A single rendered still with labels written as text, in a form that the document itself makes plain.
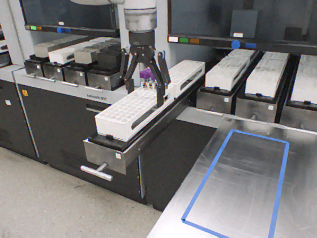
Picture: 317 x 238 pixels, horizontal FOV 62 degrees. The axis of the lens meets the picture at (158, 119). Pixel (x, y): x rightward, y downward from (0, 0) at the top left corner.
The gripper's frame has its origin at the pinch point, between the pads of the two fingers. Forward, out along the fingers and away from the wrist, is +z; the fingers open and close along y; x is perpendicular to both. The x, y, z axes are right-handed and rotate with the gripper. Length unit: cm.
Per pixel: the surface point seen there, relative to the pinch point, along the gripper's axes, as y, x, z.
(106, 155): 0.6, -22.2, 8.1
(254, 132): 34.0, -0.3, 4.3
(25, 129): -111, 24, 53
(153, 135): 6.7, -7.5, 8.3
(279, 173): 41.8, -14.7, 4.3
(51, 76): -73, 24, 11
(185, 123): 4.3, 23.6, 20.9
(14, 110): -116, 24, 40
